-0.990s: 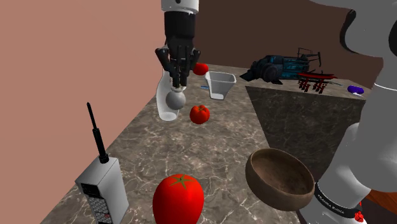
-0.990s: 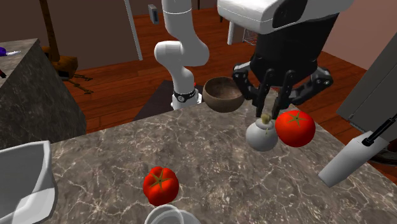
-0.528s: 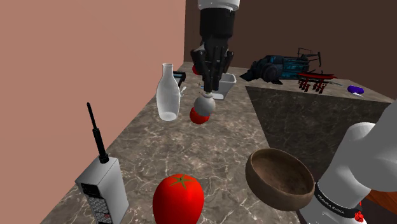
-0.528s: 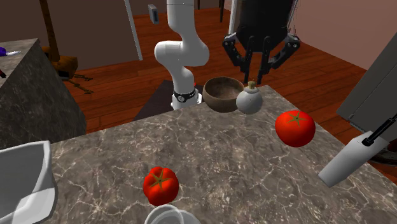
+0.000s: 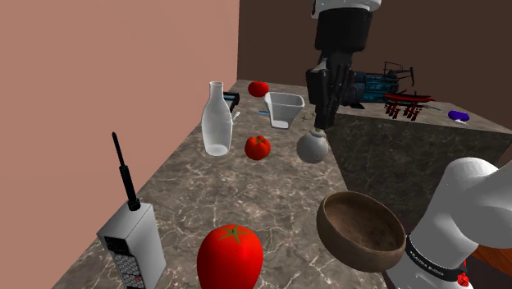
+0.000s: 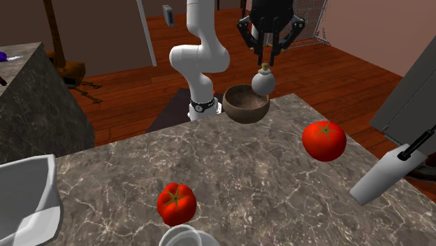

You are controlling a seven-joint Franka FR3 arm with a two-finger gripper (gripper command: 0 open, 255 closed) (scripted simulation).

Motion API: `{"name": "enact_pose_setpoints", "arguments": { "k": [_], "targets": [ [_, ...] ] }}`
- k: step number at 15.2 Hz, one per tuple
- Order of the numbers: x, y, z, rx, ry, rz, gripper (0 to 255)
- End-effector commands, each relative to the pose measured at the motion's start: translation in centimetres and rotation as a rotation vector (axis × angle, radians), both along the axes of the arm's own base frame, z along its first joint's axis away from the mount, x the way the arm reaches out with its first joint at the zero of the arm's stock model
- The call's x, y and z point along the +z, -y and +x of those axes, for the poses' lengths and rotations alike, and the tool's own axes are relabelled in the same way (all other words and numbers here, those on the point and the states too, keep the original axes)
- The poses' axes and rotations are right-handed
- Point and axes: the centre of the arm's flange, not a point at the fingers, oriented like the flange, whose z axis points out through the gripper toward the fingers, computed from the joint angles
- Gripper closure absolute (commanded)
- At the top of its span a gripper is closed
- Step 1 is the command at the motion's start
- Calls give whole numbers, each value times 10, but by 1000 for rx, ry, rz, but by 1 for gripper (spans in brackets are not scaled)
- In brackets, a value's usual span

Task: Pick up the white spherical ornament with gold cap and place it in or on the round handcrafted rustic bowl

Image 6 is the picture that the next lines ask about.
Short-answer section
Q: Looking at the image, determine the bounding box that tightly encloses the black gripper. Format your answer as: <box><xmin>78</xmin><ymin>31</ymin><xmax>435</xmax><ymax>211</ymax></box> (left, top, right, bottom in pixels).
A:
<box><xmin>237</xmin><ymin>0</ymin><xmax>306</xmax><ymax>68</ymax></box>

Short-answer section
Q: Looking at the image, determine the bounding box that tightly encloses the dark marble counter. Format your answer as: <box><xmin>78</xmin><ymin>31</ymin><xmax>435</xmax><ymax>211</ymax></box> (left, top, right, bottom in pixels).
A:
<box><xmin>0</xmin><ymin>41</ymin><xmax>96</xmax><ymax>165</ymax></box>

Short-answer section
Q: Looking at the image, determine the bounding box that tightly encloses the grey wall box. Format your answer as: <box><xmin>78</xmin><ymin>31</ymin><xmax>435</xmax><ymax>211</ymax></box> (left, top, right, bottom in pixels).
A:
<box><xmin>161</xmin><ymin>4</ymin><xmax>176</xmax><ymax>28</ymax></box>

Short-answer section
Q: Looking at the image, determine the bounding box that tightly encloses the brown round bowl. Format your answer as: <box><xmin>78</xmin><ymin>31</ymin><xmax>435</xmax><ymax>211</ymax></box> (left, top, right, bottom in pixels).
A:
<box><xmin>222</xmin><ymin>84</ymin><xmax>271</xmax><ymax>125</ymax></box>

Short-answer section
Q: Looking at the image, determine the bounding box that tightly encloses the white angular vessel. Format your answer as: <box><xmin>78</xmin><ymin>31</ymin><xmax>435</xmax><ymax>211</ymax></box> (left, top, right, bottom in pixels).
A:
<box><xmin>0</xmin><ymin>154</ymin><xmax>64</xmax><ymax>246</ymax></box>

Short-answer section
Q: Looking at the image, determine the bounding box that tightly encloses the red ribbed tomato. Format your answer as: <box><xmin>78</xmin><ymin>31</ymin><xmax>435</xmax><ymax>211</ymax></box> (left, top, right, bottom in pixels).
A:
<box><xmin>156</xmin><ymin>182</ymin><xmax>198</xmax><ymax>227</ymax></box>

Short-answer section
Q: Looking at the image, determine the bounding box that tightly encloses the white cleaver with black handle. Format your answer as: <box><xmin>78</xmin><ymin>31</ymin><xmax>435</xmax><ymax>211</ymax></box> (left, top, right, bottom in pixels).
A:
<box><xmin>348</xmin><ymin>124</ymin><xmax>436</xmax><ymax>208</ymax></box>

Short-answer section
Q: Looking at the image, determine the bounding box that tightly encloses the dark robot stand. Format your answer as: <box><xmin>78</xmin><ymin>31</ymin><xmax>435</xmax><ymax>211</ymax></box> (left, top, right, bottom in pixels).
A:
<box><xmin>145</xmin><ymin>87</ymin><xmax>226</xmax><ymax>134</ymax></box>

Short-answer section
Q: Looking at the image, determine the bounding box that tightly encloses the wire mesh basket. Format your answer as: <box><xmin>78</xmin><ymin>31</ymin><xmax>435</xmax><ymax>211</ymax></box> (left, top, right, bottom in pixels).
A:
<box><xmin>251</xmin><ymin>0</ymin><xmax>332</xmax><ymax>50</ymax></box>

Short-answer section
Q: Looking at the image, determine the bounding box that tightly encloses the red smooth tomato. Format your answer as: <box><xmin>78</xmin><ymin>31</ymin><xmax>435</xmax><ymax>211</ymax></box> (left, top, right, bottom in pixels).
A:
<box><xmin>301</xmin><ymin>120</ymin><xmax>347</xmax><ymax>163</ymax></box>

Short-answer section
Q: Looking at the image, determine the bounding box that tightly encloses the brown wooden stand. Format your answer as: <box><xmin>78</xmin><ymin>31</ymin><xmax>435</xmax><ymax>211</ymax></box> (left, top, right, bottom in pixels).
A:
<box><xmin>42</xmin><ymin>0</ymin><xmax>103</xmax><ymax>104</ymax></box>

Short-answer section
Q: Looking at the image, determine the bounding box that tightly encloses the grey cabinet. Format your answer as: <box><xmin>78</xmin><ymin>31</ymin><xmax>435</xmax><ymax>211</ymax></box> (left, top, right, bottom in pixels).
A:
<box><xmin>369</xmin><ymin>43</ymin><xmax>436</xmax><ymax>158</ymax></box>

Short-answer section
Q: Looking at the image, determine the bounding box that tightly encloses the grey round corked bottle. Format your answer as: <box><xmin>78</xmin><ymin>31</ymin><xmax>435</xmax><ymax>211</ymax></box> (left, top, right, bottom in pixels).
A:
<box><xmin>251</xmin><ymin>62</ymin><xmax>277</xmax><ymax>97</ymax></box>

